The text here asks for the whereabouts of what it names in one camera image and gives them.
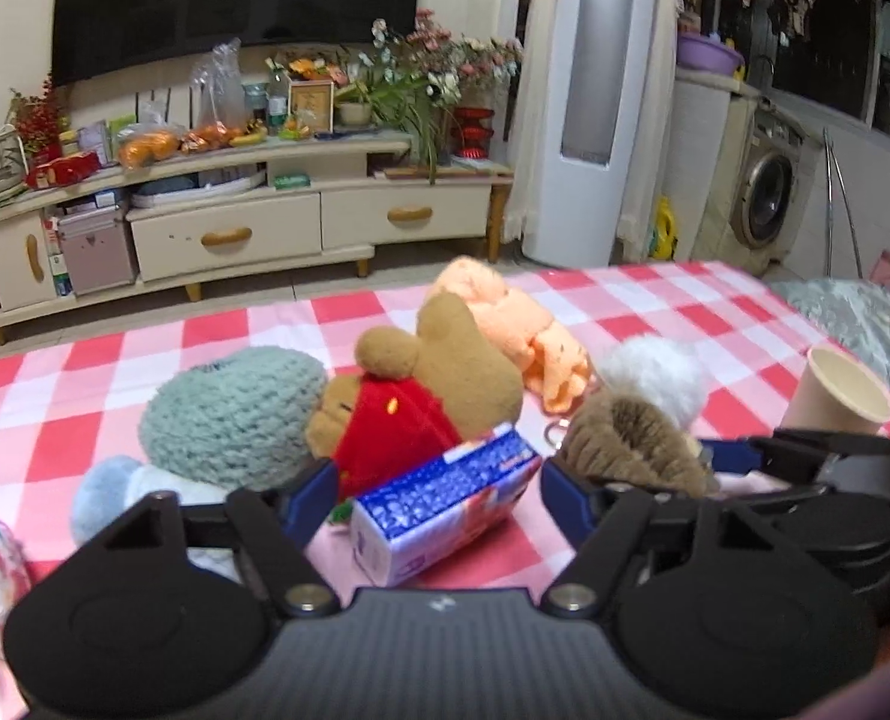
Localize pink storage box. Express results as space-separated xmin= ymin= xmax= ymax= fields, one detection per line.
xmin=59 ymin=206 xmax=140 ymax=297

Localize blue printed carton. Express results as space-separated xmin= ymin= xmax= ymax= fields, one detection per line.
xmin=349 ymin=422 xmax=543 ymax=587

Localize clear water bottle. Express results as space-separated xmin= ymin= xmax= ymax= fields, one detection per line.
xmin=267 ymin=64 xmax=288 ymax=128

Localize red berry bouquet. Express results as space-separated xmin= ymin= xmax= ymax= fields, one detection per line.
xmin=6 ymin=75 xmax=71 ymax=158

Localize paper cup with green print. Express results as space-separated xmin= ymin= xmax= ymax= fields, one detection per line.
xmin=778 ymin=345 xmax=890 ymax=440

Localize brown bear plush red shirt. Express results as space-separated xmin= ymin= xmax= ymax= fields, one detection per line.
xmin=304 ymin=291 xmax=525 ymax=500

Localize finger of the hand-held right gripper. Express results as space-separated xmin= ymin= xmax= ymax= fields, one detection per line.
xmin=696 ymin=426 xmax=890 ymax=477

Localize washing machine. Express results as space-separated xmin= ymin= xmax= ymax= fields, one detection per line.
xmin=696 ymin=97 xmax=825 ymax=275

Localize light blue plush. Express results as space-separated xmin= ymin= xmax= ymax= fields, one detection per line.
xmin=70 ymin=454 xmax=243 ymax=578

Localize yellow detergent bottle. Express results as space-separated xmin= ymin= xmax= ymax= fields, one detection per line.
xmin=651 ymin=195 xmax=678 ymax=260

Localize grey-green knit hat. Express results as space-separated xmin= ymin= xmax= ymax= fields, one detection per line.
xmin=137 ymin=345 xmax=330 ymax=492

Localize metal drying rack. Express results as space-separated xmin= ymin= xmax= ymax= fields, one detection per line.
xmin=820 ymin=126 xmax=866 ymax=282

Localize brown furry plush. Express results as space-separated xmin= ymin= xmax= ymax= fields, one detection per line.
xmin=561 ymin=394 xmax=720 ymax=500

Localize pink checked tablecloth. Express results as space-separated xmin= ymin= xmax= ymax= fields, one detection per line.
xmin=0 ymin=259 xmax=890 ymax=720

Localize pink artificial flowers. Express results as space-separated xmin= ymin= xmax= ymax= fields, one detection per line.
xmin=370 ymin=9 xmax=525 ymax=110

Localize orange plush toy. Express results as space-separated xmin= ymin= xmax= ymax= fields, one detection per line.
xmin=424 ymin=255 xmax=592 ymax=415

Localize bag of oranges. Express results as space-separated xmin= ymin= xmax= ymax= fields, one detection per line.
xmin=117 ymin=129 xmax=184 ymax=170
xmin=181 ymin=124 xmax=247 ymax=155

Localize purple basin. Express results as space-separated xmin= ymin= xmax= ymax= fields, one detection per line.
xmin=676 ymin=31 xmax=746 ymax=77

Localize white curtain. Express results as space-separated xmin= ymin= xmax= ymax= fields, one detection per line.
xmin=505 ymin=0 xmax=566 ymax=245

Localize red box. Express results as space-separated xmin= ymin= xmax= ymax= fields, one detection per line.
xmin=25 ymin=151 xmax=103 ymax=190

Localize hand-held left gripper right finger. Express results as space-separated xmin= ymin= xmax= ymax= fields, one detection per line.
xmin=539 ymin=456 xmax=780 ymax=617

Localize black television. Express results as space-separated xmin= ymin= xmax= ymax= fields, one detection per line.
xmin=51 ymin=0 xmax=425 ymax=87

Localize framed picture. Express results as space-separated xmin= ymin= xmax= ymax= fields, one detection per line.
xmin=287 ymin=79 xmax=336 ymax=137

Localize clear plastic bag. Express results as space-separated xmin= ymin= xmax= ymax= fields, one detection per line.
xmin=190 ymin=37 xmax=247 ymax=132

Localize grey blanket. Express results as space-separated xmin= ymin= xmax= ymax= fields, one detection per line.
xmin=771 ymin=276 xmax=890 ymax=421

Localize white ribbed cabinet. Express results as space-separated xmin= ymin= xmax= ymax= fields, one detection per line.
xmin=673 ymin=67 xmax=761 ymax=263

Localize cream television cabinet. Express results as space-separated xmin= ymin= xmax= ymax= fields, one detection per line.
xmin=0 ymin=131 xmax=517 ymax=350

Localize red candle holder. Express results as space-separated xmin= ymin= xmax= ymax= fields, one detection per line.
xmin=451 ymin=106 xmax=495 ymax=160

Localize white fluffy pompom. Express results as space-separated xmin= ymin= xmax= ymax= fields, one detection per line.
xmin=595 ymin=335 xmax=708 ymax=436

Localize white tower air conditioner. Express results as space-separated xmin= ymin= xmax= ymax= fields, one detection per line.
xmin=520 ymin=0 xmax=675 ymax=271

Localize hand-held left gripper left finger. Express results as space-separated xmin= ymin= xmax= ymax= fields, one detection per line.
xmin=100 ymin=459 xmax=342 ymax=620

